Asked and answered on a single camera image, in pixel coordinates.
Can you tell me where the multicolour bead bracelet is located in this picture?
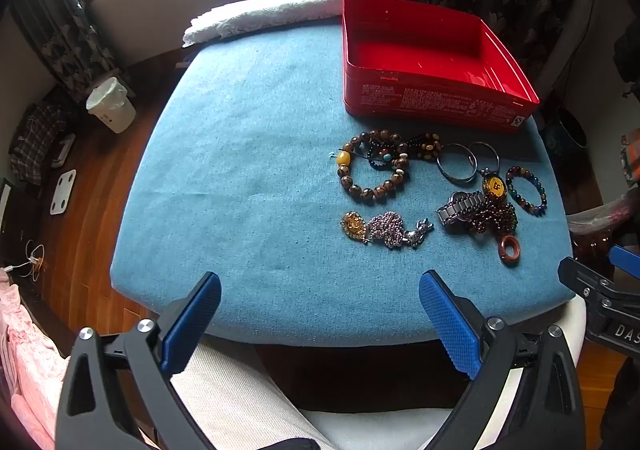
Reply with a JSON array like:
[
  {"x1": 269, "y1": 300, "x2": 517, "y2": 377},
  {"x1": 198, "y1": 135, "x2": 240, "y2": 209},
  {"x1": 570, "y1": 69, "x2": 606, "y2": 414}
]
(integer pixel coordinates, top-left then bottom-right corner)
[{"x1": 505, "y1": 165, "x2": 548, "y2": 218}]

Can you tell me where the small dark bracelet turquoise bead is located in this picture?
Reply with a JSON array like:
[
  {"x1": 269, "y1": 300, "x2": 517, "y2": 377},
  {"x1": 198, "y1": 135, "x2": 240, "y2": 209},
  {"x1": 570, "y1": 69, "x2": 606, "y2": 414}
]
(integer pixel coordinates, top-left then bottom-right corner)
[{"x1": 367, "y1": 142, "x2": 401, "y2": 171}]

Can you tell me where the white leaning board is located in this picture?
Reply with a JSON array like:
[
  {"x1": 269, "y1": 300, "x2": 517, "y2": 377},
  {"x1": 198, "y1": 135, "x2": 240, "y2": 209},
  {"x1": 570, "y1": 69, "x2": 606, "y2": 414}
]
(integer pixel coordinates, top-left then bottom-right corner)
[{"x1": 537, "y1": 0, "x2": 601, "y2": 101}]

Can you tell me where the black machine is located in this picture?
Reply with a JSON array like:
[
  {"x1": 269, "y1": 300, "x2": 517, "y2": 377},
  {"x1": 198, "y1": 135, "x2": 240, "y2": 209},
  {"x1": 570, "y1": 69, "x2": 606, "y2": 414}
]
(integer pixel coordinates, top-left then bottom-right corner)
[{"x1": 612, "y1": 25, "x2": 640, "y2": 101}]

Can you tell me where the clear plastic bag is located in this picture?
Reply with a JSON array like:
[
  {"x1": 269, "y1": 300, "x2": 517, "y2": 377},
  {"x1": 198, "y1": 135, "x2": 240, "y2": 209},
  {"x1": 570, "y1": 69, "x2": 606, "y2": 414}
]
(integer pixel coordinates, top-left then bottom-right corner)
[{"x1": 567, "y1": 190, "x2": 640, "y2": 236}]

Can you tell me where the blue table cloth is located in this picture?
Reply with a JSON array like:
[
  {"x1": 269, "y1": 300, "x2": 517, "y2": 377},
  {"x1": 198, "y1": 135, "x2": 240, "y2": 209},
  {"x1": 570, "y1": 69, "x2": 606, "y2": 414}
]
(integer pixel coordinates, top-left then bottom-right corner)
[{"x1": 110, "y1": 20, "x2": 576, "y2": 348}]

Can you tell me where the gold rhinestone brooch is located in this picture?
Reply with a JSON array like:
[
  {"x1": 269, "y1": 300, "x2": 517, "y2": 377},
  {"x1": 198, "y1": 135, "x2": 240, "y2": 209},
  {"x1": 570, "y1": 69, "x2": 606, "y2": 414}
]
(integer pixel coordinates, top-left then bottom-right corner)
[{"x1": 341, "y1": 211, "x2": 371, "y2": 243}]

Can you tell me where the white flat box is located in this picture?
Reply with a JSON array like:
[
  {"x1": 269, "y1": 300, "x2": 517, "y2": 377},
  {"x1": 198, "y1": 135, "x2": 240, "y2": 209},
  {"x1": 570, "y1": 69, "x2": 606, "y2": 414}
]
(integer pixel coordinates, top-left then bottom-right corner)
[{"x1": 50, "y1": 132, "x2": 76, "y2": 170}]

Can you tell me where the sparkly silver purple chain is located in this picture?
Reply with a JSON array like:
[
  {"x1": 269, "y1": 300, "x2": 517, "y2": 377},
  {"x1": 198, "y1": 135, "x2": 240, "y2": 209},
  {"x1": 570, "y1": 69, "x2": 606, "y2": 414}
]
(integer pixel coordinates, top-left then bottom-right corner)
[{"x1": 365, "y1": 211, "x2": 407, "y2": 249}]

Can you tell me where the white trash bin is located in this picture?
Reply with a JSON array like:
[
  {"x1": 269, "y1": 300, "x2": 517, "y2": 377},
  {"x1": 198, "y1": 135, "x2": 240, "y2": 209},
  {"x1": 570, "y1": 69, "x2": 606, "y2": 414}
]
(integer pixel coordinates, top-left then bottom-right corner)
[{"x1": 86, "y1": 76, "x2": 137, "y2": 135}]

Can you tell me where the beige textured cloth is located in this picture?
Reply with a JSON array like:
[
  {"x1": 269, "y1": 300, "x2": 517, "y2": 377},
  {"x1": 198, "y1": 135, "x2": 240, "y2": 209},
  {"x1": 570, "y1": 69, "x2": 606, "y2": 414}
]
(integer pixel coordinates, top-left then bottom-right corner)
[{"x1": 170, "y1": 337, "x2": 341, "y2": 450}]

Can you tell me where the thin silver bangle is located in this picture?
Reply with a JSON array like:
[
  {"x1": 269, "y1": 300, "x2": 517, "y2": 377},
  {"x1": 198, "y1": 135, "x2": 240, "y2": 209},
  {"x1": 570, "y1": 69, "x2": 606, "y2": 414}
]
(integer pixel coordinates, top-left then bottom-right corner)
[{"x1": 467, "y1": 141, "x2": 501, "y2": 176}]

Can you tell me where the dark red necklace yellow pendant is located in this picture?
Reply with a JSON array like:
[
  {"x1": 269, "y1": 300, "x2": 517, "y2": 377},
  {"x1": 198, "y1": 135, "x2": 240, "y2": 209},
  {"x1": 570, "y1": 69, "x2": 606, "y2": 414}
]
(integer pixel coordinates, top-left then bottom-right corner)
[{"x1": 467, "y1": 171, "x2": 519, "y2": 237}]

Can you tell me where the red-brown ring pendant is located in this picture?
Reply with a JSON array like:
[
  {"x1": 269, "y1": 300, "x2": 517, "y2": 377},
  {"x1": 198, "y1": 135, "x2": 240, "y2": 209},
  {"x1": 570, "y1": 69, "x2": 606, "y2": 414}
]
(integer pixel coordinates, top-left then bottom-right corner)
[{"x1": 498, "y1": 235, "x2": 523, "y2": 266}]

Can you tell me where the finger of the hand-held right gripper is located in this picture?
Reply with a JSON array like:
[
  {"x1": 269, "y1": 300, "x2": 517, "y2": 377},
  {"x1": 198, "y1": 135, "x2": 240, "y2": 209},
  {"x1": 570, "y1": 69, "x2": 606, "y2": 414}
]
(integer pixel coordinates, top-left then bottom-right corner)
[
  {"x1": 557, "y1": 256, "x2": 640, "y2": 316},
  {"x1": 611, "y1": 244, "x2": 640, "y2": 278}
]

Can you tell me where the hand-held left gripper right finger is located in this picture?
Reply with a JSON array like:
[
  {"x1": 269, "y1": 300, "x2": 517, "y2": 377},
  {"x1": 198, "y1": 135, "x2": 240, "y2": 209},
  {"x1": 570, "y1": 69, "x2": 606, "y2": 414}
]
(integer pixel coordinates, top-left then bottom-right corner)
[{"x1": 419, "y1": 270, "x2": 586, "y2": 450}]

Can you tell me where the white chair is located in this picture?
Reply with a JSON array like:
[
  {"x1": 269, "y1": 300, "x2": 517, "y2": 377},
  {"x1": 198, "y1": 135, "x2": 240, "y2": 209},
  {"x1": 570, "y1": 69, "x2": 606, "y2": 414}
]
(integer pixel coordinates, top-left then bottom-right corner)
[{"x1": 300, "y1": 295, "x2": 588, "y2": 450}]

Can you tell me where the wide silver bangle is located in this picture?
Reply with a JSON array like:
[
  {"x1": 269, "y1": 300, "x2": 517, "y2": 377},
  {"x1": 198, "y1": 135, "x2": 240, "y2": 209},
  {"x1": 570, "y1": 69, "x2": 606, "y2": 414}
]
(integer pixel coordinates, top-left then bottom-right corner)
[{"x1": 436, "y1": 143, "x2": 478, "y2": 183}]

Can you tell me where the pink cloth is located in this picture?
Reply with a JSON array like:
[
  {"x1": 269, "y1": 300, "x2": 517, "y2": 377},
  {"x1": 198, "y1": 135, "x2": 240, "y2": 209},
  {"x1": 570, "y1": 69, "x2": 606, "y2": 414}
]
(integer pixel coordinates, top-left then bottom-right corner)
[{"x1": 0, "y1": 270, "x2": 68, "y2": 450}]

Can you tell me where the silver rabbit charm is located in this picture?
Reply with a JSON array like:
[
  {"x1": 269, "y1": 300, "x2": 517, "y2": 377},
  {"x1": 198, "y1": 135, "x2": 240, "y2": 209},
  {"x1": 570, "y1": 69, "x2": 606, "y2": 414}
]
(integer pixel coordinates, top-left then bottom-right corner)
[{"x1": 402, "y1": 218, "x2": 435, "y2": 249}]

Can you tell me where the red rectangular box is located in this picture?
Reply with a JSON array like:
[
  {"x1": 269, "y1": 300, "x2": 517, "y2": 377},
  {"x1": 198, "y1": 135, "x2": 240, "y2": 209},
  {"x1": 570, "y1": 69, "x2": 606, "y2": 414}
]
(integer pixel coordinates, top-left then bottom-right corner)
[{"x1": 341, "y1": 0, "x2": 542, "y2": 134}]

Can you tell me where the black round pot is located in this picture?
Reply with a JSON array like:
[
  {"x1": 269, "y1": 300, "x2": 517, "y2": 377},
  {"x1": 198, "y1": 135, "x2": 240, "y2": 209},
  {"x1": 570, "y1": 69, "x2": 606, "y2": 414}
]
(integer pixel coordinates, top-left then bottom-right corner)
[{"x1": 542, "y1": 105, "x2": 588, "y2": 156}]

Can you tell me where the white lace towel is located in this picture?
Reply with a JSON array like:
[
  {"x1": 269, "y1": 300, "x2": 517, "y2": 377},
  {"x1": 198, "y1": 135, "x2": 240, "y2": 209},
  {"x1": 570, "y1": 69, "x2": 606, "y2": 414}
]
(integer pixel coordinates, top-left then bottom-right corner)
[{"x1": 182, "y1": 0, "x2": 362, "y2": 48}]

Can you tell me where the white charger cable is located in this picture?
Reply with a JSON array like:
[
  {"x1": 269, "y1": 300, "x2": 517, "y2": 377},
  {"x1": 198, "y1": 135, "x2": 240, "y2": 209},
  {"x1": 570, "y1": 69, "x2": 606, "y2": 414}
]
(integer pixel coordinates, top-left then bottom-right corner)
[{"x1": 5, "y1": 240, "x2": 48, "y2": 281}]

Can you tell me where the orange grey packet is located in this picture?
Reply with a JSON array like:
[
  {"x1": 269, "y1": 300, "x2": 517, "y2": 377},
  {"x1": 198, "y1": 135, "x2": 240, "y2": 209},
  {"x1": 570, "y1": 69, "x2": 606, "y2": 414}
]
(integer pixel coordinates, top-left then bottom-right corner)
[{"x1": 620, "y1": 130, "x2": 640, "y2": 186}]

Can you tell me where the black and tiger-eye bead bracelet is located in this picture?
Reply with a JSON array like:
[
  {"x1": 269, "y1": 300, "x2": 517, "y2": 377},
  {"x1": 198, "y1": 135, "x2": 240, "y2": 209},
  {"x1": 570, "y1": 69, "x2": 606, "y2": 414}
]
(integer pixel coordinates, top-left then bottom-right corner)
[{"x1": 400, "y1": 131, "x2": 444, "y2": 163}]

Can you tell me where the plaid cloth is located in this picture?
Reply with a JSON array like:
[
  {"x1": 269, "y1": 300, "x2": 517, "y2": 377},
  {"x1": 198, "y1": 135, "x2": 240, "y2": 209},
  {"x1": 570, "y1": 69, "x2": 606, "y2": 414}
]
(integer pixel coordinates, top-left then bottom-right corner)
[{"x1": 10, "y1": 100, "x2": 68, "y2": 186}]

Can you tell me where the white bathroom scale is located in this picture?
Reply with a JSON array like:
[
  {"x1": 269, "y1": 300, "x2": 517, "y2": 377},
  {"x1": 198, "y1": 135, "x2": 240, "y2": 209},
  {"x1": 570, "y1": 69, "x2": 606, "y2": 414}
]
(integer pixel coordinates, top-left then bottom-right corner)
[{"x1": 50, "y1": 169, "x2": 77, "y2": 217}]

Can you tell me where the large brown bead bracelet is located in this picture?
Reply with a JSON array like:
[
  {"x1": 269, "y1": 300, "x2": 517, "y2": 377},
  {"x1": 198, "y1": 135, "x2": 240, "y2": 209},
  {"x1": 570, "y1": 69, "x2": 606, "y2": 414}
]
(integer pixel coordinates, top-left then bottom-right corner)
[{"x1": 336, "y1": 129, "x2": 412, "y2": 202}]

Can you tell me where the black metal link bracelet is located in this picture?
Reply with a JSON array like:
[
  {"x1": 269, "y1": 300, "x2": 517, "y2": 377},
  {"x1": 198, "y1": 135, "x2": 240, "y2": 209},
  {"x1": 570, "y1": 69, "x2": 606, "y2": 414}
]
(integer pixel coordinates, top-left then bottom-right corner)
[{"x1": 436, "y1": 190, "x2": 488, "y2": 233}]

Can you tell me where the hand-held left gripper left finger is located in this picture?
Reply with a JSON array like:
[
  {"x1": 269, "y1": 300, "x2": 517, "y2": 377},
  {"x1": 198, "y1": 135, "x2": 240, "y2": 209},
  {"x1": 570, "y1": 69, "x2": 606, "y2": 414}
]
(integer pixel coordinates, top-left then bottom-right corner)
[{"x1": 55, "y1": 271, "x2": 222, "y2": 450}]

